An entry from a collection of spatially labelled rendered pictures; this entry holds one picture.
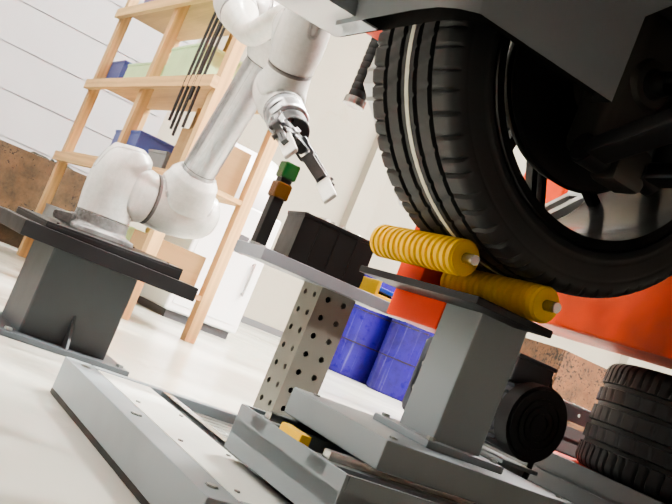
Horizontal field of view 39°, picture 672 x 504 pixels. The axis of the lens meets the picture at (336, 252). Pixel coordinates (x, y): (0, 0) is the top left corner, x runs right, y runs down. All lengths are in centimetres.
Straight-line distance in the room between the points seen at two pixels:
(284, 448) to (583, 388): 528
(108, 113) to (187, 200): 805
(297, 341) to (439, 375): 81
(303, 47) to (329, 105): 987
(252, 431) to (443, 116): 57
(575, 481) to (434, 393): 61
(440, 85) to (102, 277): 151
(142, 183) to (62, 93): 795
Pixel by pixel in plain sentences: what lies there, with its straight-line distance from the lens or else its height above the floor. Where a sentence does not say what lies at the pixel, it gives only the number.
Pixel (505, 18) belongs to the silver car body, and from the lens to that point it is 119.
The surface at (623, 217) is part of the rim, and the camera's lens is 170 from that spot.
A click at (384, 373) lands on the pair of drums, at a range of 800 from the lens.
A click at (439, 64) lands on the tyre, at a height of 74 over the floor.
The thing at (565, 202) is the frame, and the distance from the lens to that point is 184.
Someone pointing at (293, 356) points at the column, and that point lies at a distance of 227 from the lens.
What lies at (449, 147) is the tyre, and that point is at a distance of 136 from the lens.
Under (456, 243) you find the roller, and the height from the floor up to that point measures 53.
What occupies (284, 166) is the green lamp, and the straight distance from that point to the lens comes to 223.
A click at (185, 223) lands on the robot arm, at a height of 46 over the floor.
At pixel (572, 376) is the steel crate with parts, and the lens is 652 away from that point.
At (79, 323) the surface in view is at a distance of 267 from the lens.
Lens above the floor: 33
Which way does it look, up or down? 4 degrees up
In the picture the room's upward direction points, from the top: 22 degrees clockwise
